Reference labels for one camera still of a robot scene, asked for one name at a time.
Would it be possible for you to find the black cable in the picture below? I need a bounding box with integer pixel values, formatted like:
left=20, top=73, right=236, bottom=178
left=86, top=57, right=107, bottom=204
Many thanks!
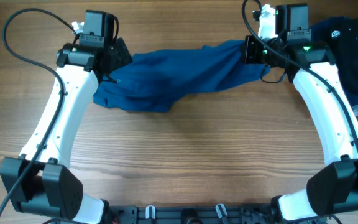
left=241, top=0, right=358, bottom=224
left=0, top=7, right=77, bottom=224

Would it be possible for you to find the blue polo shirt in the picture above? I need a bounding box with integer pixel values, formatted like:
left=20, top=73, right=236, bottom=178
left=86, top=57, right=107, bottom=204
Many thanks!
left=93, top=40, right=270, bottom=113

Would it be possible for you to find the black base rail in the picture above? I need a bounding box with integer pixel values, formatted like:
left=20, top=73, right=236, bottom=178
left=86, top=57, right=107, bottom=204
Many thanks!
left=110, top=203, right=273, bottom=224

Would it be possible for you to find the right black cable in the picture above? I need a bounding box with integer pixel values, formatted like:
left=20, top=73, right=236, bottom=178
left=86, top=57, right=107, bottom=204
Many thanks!
left=241, top=0, right=358, bottom=224

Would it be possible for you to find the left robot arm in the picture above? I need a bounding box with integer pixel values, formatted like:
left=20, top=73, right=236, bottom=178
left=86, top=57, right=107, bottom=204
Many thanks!
left=0, top=10, right=132, bottom=223

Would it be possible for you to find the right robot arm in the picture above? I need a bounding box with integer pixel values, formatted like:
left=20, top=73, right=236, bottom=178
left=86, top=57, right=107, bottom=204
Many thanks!
left=244, top=4, right=358, bottom=223

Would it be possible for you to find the left black cable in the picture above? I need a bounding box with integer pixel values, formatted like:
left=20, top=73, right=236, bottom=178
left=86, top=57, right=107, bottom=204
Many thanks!
left=0, top=7, right=77, bottom=224

